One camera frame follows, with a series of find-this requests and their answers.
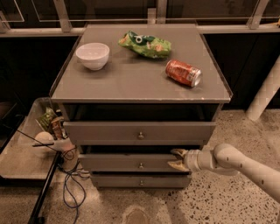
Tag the clear plastic bin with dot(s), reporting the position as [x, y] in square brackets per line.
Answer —
[19, 159]

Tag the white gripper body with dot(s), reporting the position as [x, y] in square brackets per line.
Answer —
[192, 160]

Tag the metal window railing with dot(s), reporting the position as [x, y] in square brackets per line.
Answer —
[31, 18]

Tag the grey drawer cabinet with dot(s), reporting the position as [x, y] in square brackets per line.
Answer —
[131, 88]

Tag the brown snack packet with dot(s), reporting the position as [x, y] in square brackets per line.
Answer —
[57, 128]

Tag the grey bottom drawer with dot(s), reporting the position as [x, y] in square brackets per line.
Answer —
[139, 181]

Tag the black metal stand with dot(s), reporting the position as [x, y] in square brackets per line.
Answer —
[48, 180]

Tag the green snack packet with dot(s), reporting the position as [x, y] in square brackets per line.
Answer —
[45, 120]

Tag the grey drawer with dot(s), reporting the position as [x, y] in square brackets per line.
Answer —
[128, 162]
[139, 181]
[139, 133]

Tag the grey top drawer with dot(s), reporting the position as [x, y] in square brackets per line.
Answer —
[139, 133]

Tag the white ceramic bowl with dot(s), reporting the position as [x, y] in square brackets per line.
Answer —
[93, 56]

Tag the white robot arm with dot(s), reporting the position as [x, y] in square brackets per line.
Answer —
[225, 159]

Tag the green chip bag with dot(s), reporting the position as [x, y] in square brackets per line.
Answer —
[146, 45]

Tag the red soda can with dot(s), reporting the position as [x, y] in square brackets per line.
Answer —
[183, 73]

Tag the white round ball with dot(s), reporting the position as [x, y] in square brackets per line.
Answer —
[42, 144]

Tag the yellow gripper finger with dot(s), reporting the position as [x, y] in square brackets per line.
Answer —
[180, 152]
[178, 165]

